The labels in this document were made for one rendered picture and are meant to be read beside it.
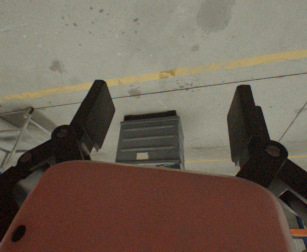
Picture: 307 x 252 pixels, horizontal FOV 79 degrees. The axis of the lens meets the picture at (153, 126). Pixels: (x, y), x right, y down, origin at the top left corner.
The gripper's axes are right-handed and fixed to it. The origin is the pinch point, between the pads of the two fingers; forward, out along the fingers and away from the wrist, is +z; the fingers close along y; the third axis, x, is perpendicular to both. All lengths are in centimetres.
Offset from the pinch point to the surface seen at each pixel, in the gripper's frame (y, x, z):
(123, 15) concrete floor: -48, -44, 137
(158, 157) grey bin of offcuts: -24, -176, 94
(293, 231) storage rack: 239, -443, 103
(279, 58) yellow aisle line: 81, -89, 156
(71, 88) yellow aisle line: -127, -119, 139
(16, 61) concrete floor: -162, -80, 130
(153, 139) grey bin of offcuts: -33, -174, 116
